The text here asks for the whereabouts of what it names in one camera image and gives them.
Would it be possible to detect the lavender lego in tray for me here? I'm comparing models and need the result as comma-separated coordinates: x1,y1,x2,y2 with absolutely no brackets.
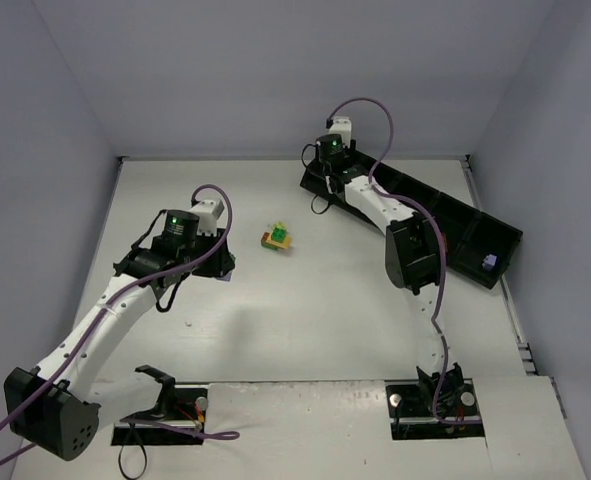
481,254,498,271

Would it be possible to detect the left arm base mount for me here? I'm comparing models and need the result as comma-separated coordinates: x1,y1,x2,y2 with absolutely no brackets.
110,384,208,447

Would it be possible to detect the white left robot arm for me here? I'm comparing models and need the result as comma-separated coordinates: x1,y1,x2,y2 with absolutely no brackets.
4,200,235,461

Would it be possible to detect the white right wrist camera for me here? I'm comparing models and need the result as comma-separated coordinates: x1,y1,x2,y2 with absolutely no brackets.
326,115,352,148

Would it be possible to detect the green yellow brown lego stack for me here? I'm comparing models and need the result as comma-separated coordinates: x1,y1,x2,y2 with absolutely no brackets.
260,228,292,251

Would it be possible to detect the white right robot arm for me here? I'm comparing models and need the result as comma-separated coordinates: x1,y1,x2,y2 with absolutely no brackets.
306,133,464,404

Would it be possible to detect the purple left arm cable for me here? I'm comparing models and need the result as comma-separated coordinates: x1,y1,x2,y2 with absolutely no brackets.
0,184,241,451

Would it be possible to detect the black compartment sorting tray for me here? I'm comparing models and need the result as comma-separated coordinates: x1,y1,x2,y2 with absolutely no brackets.
300,134,523,294

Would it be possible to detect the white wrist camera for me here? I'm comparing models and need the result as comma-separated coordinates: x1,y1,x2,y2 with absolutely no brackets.
326,115,352,148
189,199,225,237

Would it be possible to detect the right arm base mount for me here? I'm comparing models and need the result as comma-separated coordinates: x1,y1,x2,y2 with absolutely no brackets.
385,382,485,441

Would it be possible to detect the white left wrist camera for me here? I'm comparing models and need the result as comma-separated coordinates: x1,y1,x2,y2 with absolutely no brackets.
189,199,225,237

